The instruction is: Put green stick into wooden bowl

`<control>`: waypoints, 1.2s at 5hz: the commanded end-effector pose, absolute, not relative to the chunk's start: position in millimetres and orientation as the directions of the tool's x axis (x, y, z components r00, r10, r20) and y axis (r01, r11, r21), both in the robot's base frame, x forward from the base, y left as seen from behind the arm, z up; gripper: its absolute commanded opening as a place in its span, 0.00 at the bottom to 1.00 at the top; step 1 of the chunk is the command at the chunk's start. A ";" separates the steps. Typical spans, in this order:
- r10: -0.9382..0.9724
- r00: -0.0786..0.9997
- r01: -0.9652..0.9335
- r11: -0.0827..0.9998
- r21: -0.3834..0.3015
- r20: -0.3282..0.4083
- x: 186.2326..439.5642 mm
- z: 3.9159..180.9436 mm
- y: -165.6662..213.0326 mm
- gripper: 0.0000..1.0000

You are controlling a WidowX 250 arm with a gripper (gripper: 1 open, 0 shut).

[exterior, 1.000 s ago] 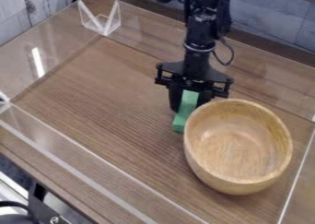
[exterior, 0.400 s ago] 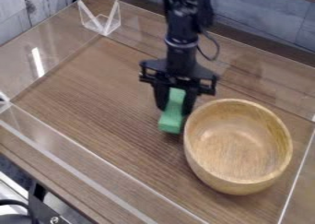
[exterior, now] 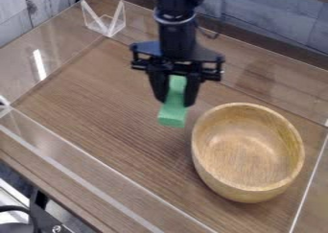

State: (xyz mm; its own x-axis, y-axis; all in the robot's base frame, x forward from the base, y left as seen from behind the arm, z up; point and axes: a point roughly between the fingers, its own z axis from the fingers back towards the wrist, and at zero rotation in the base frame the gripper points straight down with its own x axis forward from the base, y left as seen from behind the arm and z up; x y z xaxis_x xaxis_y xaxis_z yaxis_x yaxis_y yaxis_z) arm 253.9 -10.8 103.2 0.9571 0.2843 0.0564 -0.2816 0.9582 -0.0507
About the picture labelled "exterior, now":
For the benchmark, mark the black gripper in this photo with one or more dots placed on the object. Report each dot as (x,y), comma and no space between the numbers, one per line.
(176,55)

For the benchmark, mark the clear acrylic corner bracket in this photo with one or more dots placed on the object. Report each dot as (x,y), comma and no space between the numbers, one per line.
(105,25)

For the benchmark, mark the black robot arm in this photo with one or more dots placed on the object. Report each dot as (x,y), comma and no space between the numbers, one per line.
(175,9)

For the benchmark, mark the black table leg bracket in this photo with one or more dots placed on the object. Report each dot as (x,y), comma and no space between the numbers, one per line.
(46,223)

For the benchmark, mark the green rectangular block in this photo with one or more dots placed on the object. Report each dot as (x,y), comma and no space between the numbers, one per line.
(172,111)

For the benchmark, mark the wooden bowl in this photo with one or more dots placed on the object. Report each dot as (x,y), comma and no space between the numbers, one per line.
(247,151)

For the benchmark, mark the clear acrylic tray wall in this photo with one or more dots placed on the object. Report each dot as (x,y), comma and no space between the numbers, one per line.
(80,135)

